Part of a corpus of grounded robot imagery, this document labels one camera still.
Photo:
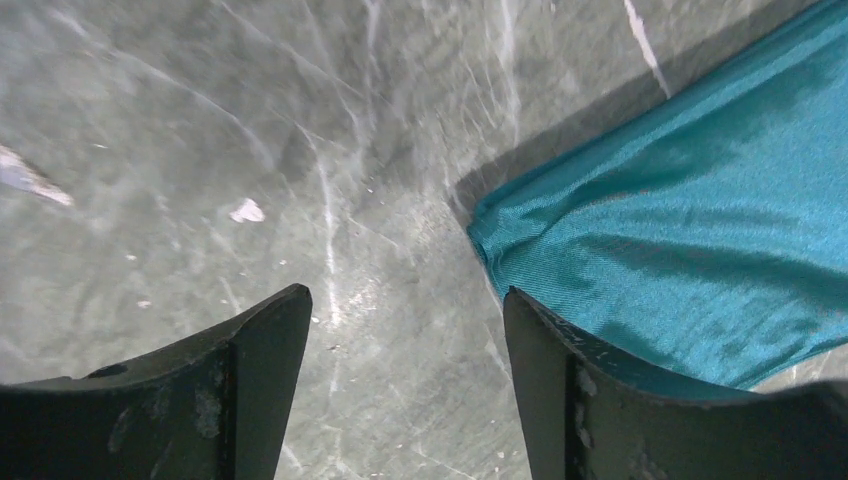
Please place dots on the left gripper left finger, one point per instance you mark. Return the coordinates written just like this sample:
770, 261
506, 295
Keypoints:
214, 405

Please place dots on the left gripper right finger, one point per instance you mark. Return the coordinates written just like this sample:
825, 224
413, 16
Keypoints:
590, 410

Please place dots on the teal cloth napkin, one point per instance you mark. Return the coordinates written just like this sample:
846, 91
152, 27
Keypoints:
709, 235

